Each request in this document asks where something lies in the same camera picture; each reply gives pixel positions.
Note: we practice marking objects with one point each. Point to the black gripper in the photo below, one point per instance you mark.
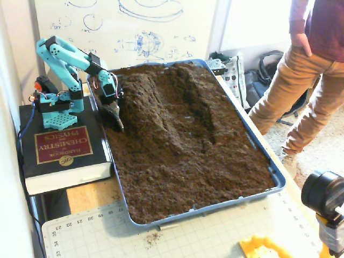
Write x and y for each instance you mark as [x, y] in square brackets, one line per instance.
[111, 105]

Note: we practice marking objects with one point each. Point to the brown soil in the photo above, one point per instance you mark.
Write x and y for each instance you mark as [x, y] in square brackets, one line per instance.
[174, 161]

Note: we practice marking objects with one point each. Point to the maroon sleeved person forearm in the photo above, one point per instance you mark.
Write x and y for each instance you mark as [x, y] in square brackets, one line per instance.
[298, 17]

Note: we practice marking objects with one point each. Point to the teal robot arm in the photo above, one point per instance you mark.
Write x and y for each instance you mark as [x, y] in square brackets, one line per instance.
[64, 56]

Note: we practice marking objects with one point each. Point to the bare person hand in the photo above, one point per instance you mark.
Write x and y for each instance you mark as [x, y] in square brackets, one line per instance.
[301, 43]

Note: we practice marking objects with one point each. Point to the black chemistry physics handbook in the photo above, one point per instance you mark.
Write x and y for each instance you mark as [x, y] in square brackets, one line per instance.
[64, 145]

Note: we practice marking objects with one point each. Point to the black orange clamp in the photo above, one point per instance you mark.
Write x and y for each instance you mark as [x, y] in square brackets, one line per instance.
[45, 84]

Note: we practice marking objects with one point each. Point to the whiteboard with blue sketches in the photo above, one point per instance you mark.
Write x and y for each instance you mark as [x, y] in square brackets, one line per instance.
[121, 27]

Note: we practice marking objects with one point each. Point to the black vented device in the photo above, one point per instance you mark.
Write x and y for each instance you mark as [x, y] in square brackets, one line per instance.
[216, 65]

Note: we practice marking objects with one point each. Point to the white electronics box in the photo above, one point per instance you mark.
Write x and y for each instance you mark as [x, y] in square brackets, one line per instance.
[236, 78]

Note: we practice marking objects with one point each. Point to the spilled soil crumbs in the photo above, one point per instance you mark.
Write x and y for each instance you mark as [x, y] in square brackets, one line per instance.
[153, 237]

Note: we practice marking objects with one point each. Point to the pale green cutting mat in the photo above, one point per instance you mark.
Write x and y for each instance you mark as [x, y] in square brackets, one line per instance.
[188, 242]

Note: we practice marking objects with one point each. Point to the black backpack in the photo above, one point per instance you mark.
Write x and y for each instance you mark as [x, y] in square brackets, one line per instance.
[268, 61]

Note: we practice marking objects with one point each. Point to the blue plastic tray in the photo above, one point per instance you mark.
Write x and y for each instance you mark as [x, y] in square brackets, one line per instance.
[279, 185]

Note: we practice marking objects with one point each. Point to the white shoe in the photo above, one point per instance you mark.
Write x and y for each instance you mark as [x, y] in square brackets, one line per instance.
[289, 164]

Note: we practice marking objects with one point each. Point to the person in tan trousers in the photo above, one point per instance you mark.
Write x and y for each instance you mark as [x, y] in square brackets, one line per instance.
[295, 80]

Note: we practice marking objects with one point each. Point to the yellow plastic part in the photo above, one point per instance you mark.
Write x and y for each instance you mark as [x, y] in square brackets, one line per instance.
[250, 246]

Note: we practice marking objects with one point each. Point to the yellow grey lens stand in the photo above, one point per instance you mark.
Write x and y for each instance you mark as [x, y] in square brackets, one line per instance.
[332, 236]

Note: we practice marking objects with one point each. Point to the black camera lens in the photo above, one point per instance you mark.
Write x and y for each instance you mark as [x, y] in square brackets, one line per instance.
[319, 190]

